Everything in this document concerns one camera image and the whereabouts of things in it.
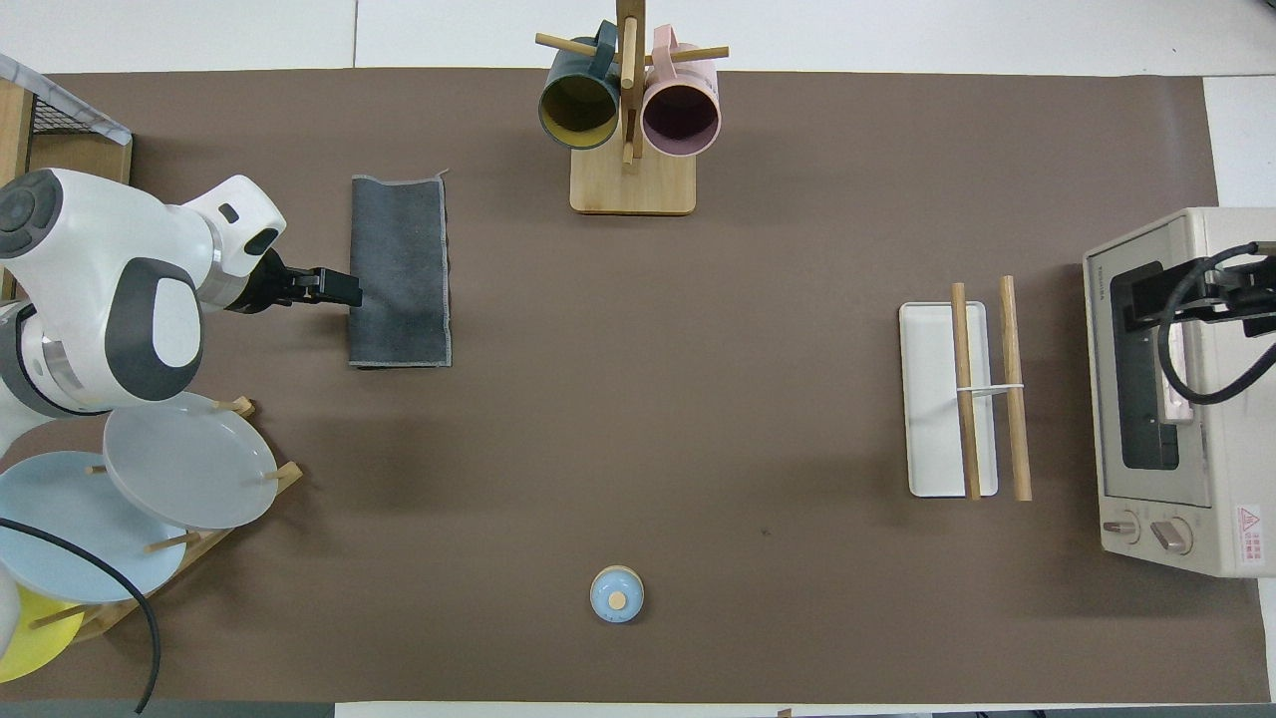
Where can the cream toaster oven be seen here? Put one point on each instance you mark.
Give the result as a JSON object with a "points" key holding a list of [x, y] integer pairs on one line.
{"points": [[1226, 449]]}

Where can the wooden mug tree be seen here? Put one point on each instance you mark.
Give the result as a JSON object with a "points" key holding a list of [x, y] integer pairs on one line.
{"points": [[633, 184]]}

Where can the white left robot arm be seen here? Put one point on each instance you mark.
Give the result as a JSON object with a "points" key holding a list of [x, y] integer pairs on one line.
{"points": [[90, 289]]}

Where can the grey plate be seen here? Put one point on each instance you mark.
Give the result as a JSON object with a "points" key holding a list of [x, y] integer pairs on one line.
{"points": [[189, 459]]}

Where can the rectangular fabric towel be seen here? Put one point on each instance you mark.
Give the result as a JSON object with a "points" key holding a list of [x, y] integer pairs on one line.
{"points": [[399, 269]]}

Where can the brown table mat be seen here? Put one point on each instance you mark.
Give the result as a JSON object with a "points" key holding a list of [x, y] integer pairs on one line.
{"points": [[648, 399]]}

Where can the yellow plate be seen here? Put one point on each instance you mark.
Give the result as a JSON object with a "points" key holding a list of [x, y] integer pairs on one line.
{"points": [[35, 648]]}

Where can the light blue plate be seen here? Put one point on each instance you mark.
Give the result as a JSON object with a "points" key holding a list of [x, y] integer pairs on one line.
{"points": [[70, 529]]}

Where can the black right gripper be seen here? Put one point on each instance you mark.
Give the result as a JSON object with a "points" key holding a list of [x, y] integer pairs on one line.
{"points": [[1246, 299]]}

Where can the pink mug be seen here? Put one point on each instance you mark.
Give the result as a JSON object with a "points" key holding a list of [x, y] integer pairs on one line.
{"points": [[680, 115]]}

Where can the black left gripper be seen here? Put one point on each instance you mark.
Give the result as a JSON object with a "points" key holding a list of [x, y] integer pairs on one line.
{"points": [[264, 284]]}

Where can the dark teal mug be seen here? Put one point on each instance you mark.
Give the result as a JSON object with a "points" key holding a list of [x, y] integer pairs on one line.
{"points": [[578, 105]]}

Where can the wooden plate rack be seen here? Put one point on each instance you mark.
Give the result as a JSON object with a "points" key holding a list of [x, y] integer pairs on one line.
{"points": [[209, 543]]}

